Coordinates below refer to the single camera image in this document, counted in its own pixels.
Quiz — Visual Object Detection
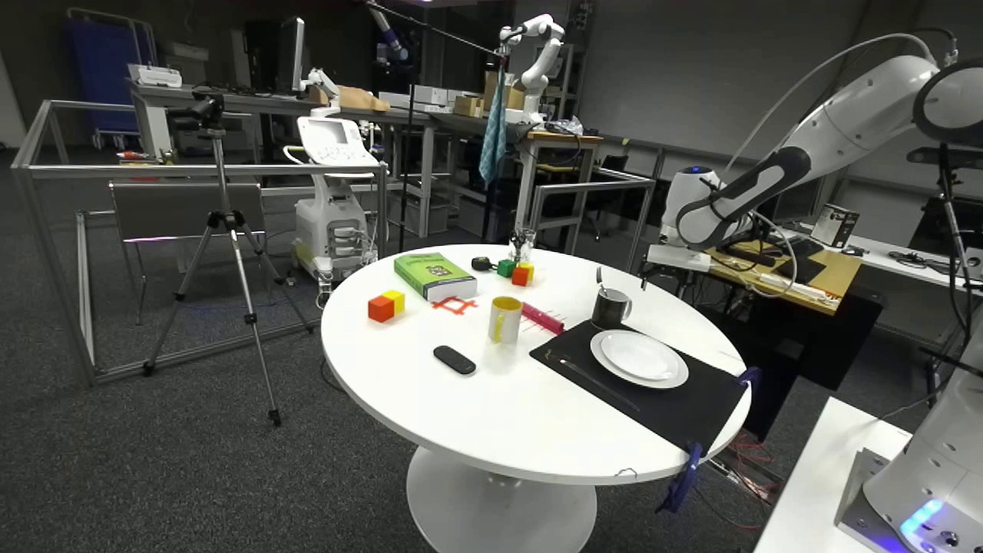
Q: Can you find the yellow mug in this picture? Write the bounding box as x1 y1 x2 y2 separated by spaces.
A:
488 296 525 344

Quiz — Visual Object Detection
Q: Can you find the blue trolley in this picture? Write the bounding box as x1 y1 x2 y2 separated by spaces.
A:
65 7 159 151

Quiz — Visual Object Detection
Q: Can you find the white plate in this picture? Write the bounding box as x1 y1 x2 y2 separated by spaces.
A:
590 329 690 389

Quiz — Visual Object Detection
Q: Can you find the monitor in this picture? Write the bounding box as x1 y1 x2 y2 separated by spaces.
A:
245 16 306 95

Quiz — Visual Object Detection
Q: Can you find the green book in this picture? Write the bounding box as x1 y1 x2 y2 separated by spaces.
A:
394 252 478 303

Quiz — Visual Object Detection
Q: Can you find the black remote control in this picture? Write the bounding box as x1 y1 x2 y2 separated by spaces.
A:
433 345 477 376

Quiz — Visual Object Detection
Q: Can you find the blue towel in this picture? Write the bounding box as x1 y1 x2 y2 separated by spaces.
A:
478 72 510 190

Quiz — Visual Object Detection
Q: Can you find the metal railing frame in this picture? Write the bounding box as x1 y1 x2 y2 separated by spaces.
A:
529 167 659 271

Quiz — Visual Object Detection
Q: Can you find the white power strip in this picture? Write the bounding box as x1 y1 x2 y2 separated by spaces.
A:
756 270 840 306

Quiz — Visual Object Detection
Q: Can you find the white printer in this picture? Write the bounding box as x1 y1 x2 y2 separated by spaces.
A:
127 63 184 89

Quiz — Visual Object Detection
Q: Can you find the wooden desk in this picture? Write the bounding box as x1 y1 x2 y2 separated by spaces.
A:
705 240 866 317

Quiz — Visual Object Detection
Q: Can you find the grey chair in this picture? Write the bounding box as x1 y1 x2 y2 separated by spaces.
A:
109 180 268 326

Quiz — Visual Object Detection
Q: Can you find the white medical cart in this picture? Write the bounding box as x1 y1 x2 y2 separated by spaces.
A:
283 115 383 302

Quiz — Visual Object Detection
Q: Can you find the black knife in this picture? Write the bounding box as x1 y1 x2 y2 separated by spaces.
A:
547 352 643 414

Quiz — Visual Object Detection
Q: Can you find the black placemat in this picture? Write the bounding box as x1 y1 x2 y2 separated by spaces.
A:
529 320 750 455

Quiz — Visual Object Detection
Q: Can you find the white desk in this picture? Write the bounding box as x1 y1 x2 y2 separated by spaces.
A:
779 221 983 294

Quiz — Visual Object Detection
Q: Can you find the stack of cardboard boxes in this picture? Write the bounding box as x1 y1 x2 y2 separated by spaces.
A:
452 69 528 119

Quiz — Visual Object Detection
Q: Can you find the long workbench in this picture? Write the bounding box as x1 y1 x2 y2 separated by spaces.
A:
129 81 436 240

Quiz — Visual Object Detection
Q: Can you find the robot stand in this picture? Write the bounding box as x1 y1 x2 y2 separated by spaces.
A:
755 396 915 553

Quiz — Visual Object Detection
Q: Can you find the aluminium frame cage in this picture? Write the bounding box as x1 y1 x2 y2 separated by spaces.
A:
11 99 389 386

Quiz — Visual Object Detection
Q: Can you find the black and white box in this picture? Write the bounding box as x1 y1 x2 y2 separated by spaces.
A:
810 203 861 249

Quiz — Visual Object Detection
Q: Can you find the pink ruler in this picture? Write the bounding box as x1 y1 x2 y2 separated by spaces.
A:
521 303 566 336

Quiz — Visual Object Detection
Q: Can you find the wood top table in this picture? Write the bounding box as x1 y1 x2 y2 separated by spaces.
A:
513 129 605 233

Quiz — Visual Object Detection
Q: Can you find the black mug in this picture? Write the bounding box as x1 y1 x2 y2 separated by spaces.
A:
591 288 634 330

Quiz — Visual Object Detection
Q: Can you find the camera on tripod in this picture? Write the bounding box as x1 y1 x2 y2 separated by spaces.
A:
143 86 316 428

